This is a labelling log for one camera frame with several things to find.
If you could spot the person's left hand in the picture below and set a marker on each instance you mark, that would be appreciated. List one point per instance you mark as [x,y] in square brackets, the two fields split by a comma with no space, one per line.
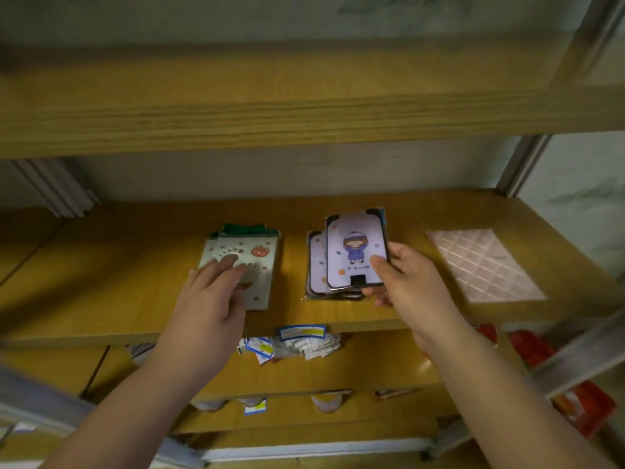
[205,317]

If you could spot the flat striped packet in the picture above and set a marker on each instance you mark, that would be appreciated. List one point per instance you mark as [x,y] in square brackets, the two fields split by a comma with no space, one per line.
[393,393]

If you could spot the person's right forearm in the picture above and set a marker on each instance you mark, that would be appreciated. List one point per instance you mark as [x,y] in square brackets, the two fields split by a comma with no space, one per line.
[498,410]

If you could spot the red plastic basket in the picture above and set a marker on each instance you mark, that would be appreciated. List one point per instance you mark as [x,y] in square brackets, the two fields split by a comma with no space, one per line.
[586,405]

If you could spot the pile of white paper tags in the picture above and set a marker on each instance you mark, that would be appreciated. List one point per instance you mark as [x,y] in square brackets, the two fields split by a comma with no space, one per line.
[317,345]

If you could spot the pink quilted wallet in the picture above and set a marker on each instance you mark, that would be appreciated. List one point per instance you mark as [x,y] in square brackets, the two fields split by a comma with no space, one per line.
[483,266]

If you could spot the person's left forearm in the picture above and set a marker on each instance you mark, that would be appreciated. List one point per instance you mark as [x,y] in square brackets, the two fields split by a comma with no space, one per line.
[127,424]

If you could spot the mint footprint card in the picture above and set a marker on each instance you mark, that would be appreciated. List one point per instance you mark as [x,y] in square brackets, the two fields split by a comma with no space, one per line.
[263,268]

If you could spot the person's right hand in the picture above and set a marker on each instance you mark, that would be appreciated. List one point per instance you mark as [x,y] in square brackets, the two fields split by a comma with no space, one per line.
[420,297]

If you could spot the white round cup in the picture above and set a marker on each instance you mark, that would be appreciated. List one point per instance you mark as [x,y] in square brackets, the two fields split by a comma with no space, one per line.
[327,402]
[210,405]

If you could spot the blue yellow price label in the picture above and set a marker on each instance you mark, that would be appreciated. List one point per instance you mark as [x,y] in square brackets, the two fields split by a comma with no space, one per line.
[255,407]
[302,332]

